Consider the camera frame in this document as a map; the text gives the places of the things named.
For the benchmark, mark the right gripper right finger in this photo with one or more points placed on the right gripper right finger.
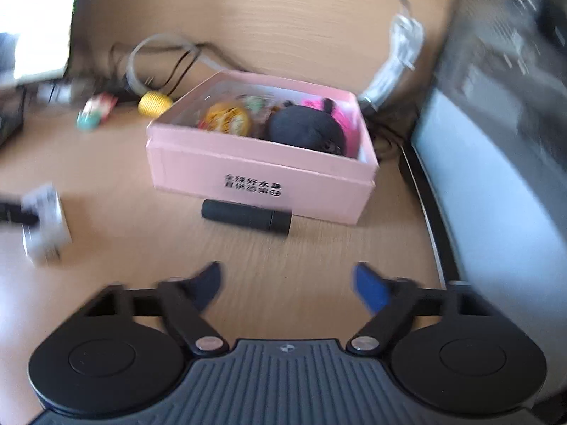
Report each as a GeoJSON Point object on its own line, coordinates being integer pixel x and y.
{"type": "Point", "coordinates": [391, 303]}

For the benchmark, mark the yellow mesh ball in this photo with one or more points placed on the yellow mesh ball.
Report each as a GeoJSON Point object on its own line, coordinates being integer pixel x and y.
{"type": "Point", "coordinates": [153, 104]}

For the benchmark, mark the small white box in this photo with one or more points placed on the small white box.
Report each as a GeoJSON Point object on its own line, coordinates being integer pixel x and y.
{"type": "Point", "coordinates": [51, 234]}

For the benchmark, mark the black plush toy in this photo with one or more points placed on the black plush toy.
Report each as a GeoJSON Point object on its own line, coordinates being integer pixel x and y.
{"type": "Point", "coordinates": [308, 128]}

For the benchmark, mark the pink cardboard box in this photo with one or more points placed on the pink cardboard box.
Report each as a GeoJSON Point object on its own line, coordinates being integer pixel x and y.
{"type": "Point", "coordinates": [252, 171]}

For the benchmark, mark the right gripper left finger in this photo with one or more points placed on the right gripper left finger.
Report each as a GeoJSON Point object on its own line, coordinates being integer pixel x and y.
{"type": "Point", "coordinates": [183, 302]}

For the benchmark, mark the small owl figurines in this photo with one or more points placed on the small owl figurines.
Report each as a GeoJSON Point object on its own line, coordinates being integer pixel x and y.
{"type": "Point", "coordinates": [96, 111]}

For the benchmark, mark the black curved monitor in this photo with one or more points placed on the black curved monitor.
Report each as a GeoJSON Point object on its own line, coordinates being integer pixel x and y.
{"type": "Point", "coordinates": [35, 40]}

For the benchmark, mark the black cylinder flashlight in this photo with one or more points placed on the black cylinder flashlight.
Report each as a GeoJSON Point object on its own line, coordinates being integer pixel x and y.
{"type": "Point", "coordinates": [247, 216]}

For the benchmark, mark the packaged bun with label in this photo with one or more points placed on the packaged bun with label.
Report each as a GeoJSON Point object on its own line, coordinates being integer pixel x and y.
{"type": "Point", "coordinates": [227, 118]}

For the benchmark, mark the black mechanical keyboard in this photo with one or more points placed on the black mechanical keyboard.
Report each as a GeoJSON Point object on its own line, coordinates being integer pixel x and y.
{"type": "Point", "coordinates": [12, 115]}

